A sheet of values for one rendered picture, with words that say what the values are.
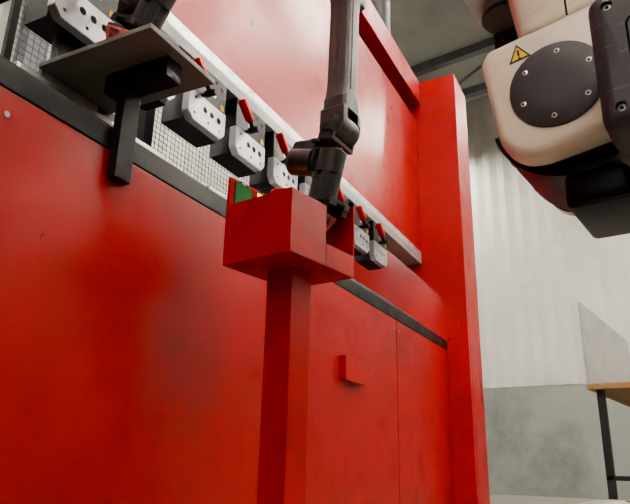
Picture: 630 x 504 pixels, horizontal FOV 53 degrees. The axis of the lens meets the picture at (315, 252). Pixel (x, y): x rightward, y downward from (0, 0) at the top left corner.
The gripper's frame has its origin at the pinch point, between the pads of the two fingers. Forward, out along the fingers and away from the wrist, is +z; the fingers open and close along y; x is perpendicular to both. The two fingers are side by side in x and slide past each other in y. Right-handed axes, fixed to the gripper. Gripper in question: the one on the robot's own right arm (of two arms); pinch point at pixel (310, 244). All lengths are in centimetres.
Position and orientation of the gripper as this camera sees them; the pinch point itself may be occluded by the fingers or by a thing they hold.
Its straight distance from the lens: 124.9
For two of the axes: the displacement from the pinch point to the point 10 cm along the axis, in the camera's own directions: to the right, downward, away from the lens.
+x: -5.9, -2.6, -7.6
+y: -7.7, -0.9, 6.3
